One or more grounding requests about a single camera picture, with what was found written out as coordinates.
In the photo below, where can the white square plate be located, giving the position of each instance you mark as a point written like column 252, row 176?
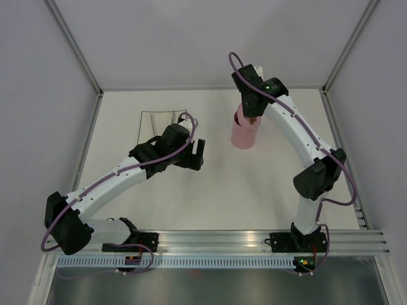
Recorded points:
column 145, row 130

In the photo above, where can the aluminium frame post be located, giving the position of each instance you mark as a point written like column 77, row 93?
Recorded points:
column 63, row 27
column 361, row 24

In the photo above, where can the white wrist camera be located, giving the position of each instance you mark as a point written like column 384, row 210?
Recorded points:
column 189, row 124
column 259, row 71

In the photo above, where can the pink lid with brown handle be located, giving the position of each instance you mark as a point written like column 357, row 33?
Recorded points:
column 249, row 124

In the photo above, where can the pink cylindrical lunch box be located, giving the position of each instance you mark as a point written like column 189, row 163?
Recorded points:
column 241, row 138

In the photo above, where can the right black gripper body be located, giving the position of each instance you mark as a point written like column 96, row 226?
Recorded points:
column 247, row 111

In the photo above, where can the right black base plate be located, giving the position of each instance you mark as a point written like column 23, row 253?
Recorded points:
column 289, row 243

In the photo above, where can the metal tongs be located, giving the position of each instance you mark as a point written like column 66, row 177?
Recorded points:
column 160, row 120

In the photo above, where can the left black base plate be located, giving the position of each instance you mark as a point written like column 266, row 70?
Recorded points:
column 143, row 241

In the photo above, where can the aluminium front rail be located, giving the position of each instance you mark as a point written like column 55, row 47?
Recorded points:
column 252, row 242

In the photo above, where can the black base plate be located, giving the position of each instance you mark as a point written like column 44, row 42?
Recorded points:
column 289, row 243
column 143, row 241

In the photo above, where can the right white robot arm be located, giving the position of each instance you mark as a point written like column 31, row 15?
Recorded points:
column 321, row 163

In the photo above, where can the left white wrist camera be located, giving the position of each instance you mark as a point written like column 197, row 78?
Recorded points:
column 189, row 124

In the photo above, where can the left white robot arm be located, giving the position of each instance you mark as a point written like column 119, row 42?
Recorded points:
column 69, row 220

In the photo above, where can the left aluminium frame post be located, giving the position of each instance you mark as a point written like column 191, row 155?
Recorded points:
column 63, row 27

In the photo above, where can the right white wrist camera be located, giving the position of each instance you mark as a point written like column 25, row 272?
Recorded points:
column 259, row 71

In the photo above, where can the white slotted cable duct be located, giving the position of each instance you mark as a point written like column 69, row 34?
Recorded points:
column 181, row 261

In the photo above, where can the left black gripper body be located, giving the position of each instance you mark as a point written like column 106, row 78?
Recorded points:
column 187, row 159

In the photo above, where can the right aluminium frame post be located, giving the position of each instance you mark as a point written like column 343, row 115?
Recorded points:
column 361, row 24

